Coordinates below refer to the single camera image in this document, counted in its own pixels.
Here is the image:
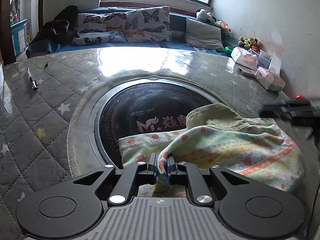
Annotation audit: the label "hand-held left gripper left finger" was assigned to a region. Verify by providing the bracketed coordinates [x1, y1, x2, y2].
[72, 153, 158, 206]

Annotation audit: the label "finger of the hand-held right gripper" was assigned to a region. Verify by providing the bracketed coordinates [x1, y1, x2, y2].
[259, 109, 286, 118]
[262, 103, 288, 110]

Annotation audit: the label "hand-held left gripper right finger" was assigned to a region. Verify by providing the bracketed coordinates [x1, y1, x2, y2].
[167, 156, 248, 207]

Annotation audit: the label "pastel patterned child's jacket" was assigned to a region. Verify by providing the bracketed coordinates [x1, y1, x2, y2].
[117, 103, 307, 198]

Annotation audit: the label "pink green tissue box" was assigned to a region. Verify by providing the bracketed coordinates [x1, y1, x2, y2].
[254, 52, 286, 92]

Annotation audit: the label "white flat box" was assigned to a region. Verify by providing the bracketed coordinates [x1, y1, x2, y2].
[237, 66, 258, 78]

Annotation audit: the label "clear plastic storage box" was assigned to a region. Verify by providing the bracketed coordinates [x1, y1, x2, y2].
[249, 49, 273, 68]

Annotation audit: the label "pink soft tissue pack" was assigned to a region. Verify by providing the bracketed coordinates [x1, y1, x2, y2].
[230, 47, 259, 70]

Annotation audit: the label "round built-in cooktop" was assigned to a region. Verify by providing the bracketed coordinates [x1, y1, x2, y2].
[67, 76, 227, 178]

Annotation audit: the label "small plush toys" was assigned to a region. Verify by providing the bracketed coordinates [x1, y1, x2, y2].
[238, 36, 262, 52]

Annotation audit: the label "pink green plush toy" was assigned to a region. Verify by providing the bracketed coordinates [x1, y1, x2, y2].
[214, 19, 231, 32]

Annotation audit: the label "grey pillow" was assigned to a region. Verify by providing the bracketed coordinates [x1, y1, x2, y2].
[185, 18, 225, 52]

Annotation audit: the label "panda plush toy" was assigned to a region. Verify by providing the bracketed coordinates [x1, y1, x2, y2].
[196, 8, 217, 23]

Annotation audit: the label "blue sofa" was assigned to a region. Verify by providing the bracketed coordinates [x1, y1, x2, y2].
[26, 6, 241, 56]

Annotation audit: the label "butterfly print pillow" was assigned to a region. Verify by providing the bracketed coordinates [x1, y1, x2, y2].
[76, 12, 128, 32]
[71, 28, 127, 46]
[125, 6, 173, 43]

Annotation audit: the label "black pen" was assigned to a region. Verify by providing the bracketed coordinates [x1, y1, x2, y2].
[26, 68, 39, 91]

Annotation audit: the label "black clothing pile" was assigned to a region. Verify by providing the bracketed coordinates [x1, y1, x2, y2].
[32, 5, 79, 48]

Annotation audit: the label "blue cabinet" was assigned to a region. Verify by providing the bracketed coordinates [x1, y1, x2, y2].
[10, 18, 28, 56]

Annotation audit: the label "brown wooden door frame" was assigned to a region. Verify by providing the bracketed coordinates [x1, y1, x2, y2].
[0, 0, 46, 65]

